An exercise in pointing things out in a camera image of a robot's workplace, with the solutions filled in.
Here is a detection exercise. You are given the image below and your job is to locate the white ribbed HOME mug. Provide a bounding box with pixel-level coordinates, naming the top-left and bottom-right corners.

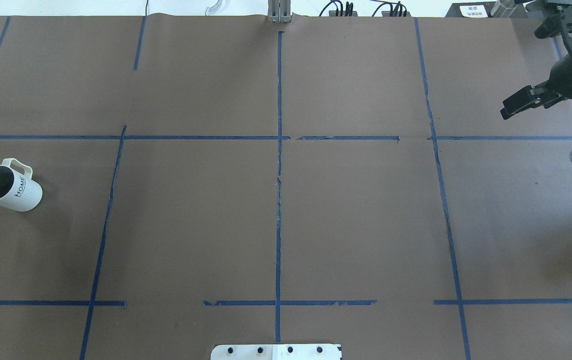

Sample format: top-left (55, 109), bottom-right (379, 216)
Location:
top-left (0, 158), bottom-right (43, 212)

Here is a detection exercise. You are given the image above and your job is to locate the aluminium frame post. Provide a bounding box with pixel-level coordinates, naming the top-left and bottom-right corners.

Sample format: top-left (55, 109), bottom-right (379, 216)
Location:
top-left (267, 0), bottom-right (292, 24)

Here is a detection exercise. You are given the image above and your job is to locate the white label sheet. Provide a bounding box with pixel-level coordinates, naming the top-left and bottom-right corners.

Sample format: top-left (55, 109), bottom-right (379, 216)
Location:
top-left (459, 3), bottom-right (489, 19)

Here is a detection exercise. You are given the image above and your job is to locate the white pillar with base plate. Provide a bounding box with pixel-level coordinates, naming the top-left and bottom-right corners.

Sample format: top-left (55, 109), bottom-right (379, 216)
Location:
top-left (210, 343), bottom-right (343, 360)

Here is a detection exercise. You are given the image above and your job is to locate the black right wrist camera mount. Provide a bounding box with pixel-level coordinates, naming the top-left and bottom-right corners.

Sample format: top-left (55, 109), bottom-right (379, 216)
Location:
top-left (534, 5), bottom-right (572, 56)

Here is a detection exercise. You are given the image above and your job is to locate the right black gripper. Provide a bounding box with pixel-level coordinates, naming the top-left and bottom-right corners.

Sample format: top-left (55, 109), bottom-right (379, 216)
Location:
top-left (500, 55), bottom-right (572, 120)

